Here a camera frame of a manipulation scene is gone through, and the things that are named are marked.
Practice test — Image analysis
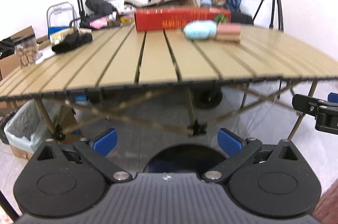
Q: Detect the black trash bin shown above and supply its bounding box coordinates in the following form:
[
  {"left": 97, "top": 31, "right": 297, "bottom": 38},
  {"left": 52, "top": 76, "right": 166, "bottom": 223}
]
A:
[{"left": 143, "top": 144, "right": 226, "bottom": 176}]

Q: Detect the cardboard box with liner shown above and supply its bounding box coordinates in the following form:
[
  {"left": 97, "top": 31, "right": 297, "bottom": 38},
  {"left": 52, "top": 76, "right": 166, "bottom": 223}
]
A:
[{"left": 3, "top": 99, "right": 78, "bottom": 161}]

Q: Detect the pink sponge block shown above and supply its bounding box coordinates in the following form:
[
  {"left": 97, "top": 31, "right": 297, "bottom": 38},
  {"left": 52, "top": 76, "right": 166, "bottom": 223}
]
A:
[{"left": 215, "top": 23, "right": 241, "bottom": 42}]

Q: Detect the black cloth on table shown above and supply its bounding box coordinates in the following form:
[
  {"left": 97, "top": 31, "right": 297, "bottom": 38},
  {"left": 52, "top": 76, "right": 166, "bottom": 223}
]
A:
[{"left": 52, "top": 32, "right": 93, "bottom": 54}]

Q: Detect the yellow paper box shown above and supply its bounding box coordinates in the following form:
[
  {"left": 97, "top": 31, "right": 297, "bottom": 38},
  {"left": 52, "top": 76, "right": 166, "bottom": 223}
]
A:
[{"left": 49, "top": 28, "right": 74, "bottom": 45}]

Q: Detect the clear jar with snacks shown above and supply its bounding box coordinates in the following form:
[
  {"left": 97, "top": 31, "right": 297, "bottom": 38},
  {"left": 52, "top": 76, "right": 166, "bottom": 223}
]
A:
[{"left": 13, "top": 34, "right": 38, "bottom": 67}]

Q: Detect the light blue fluffy cloth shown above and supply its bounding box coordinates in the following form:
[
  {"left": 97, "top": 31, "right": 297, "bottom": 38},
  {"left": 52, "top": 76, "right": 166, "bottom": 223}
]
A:
[{"left": 183, "top": 20, "right": 217, "bottom": 40}]

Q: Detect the red cardboard box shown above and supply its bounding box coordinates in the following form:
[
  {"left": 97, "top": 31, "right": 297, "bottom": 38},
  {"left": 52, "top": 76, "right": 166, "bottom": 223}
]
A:
[{"left": 135, "top": 7, "right": 232, "bottom": 32}]

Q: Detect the silver folding step stool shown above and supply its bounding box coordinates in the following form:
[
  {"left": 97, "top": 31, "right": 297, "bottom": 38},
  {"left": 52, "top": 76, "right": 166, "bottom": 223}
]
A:
[{"left": 46, "top": 2, "right": 76, "bottom": 36}]

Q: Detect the folding table frame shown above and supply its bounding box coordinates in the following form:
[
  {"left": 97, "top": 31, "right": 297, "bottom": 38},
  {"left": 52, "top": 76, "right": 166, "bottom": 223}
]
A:
[{"left": 31, "top": 78, "right": 320, "bottom": 141}]

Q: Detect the black bag by wall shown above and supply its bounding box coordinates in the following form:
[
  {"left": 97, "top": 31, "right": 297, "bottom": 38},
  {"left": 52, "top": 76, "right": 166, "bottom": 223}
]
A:
[{"left": 85, "top": 0, "right": 117, "bottom": 16}]

